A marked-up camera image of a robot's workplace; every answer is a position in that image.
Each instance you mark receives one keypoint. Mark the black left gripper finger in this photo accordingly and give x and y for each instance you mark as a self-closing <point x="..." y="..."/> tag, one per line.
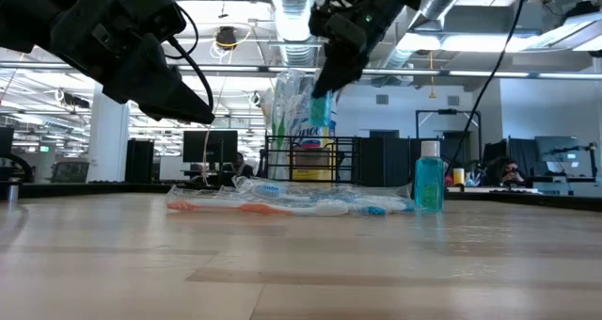
<point x="155" y="84"/>

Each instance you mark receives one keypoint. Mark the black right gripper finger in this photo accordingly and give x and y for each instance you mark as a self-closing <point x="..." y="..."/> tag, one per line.
<point x="343" y="66"/>

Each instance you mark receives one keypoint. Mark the blue mouthwash bottle white cap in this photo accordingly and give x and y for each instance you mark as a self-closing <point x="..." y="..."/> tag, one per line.
<point x="429" y="174"/>
<point x="321" y="110"/>

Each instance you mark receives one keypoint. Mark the blue green toothbrush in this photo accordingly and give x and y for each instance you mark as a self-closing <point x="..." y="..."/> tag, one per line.
<point x="269" y="189"/>

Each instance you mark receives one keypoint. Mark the orange white toothbrush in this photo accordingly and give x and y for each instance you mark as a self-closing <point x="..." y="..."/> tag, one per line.
<point x="263" y="208"/>

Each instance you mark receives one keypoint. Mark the Lysol wipes canister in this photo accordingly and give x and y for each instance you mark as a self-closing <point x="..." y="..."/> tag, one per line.
<point x="324" y="136"/>

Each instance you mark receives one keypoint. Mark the black cabinet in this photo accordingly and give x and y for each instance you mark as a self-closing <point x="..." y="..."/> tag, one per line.
<point x="139" y="160"/>

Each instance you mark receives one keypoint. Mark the white room pillar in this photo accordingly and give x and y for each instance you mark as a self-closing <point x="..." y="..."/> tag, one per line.
<point x="108" y="146"/>

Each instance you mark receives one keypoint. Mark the black computer monitor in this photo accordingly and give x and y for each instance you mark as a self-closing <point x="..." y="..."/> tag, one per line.
<point x="555" y="146"/>
<point x="207" y="146"/>

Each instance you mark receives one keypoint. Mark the black partition panel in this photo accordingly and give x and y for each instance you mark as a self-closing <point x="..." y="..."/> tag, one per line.
<point x="390" y="164"/>

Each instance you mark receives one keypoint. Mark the person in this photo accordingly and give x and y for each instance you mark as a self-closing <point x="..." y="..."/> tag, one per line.
<point x="242" y="167"/>
<point x="511" y="174"/>

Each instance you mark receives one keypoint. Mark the yellow cup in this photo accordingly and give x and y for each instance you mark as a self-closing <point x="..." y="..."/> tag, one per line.
<point x="458" y="176"/>

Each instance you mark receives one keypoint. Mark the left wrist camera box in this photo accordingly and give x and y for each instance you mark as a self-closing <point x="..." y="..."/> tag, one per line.
<point x="150" y="9"/>

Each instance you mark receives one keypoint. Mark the black ceiling camera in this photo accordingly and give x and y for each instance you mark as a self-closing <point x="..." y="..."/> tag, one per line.
<point x="226" y="37"/>

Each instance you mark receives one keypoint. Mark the black background rig frame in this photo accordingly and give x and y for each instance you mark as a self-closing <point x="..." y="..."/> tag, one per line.
<point x="447" y="111"/>

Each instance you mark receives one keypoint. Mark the silver metal post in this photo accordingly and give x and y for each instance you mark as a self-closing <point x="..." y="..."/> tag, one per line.
<point x="12" y="193"/>

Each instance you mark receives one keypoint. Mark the linear ceiling light rail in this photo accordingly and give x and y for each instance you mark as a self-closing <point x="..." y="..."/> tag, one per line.
<point x="564" y="75"/>

